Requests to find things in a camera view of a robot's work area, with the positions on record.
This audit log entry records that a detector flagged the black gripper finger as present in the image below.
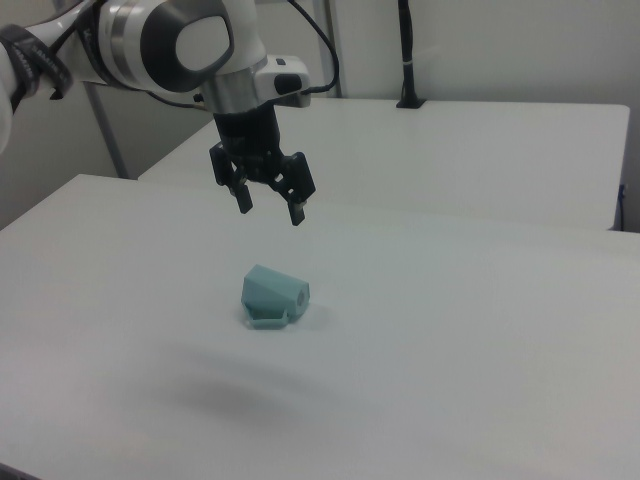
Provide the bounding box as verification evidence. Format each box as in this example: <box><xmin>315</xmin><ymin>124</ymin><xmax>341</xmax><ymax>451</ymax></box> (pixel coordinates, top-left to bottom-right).
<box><xmin>208</xmin><ymin>141</ymin><xmax>255</xmax><ymax>216</ymax></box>
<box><xmin>268</xmin><ymin>150</ymin><xmax>318</xmax><ymax>228</ymax></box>

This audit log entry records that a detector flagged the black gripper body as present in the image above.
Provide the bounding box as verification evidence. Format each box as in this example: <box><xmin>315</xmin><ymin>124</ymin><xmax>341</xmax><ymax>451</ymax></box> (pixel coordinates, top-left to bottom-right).
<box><xmin>213</xmin><ymin>104</ymin><xmax>290</xmax><ymax>185</ymax></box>

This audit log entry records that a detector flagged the teal green block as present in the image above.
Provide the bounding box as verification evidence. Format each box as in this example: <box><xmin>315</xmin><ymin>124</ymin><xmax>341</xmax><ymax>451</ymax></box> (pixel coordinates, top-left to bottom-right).
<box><xmin>241</xmin><ymin>263</ymin><xmax>313</xmax><ymax>333</ymax></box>

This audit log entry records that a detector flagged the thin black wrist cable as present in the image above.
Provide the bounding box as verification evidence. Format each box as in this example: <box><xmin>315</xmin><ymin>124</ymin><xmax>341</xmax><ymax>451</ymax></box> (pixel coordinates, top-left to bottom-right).
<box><xmin>142</xmin><ymin>85</ymin><xmax>207</xmax><ymax>110</ymax></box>

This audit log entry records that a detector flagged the thick black gripper cable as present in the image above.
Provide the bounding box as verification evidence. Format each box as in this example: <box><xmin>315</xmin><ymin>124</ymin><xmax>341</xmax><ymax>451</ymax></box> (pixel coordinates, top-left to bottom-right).
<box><xmin>287</xmin><ymin>0</ymin><xmax>342</xmax><ymax>96</ymax></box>

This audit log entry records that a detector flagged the white wall profile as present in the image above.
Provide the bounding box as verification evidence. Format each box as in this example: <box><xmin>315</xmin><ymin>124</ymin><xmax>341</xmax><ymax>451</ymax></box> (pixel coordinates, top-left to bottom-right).
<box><xmin>319</xmin><ymin>0</ymin><xmax>347</xmax><ymax>99</ymax></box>

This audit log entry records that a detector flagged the grey metal post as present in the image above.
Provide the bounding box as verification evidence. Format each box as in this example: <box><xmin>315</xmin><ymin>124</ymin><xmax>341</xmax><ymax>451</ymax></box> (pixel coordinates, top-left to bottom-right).
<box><xmin>81</xmin><ymin>79</ymin><xmax>130</xmax><ymax>180</ymax></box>

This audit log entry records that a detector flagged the black velcro strap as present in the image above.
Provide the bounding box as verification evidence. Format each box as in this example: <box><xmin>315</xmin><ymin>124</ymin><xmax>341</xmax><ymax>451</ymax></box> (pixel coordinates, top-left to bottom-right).
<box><xmin>0</xmin><ymin>23</ymin><xmax>75</xmax><ymax>117</ymax></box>

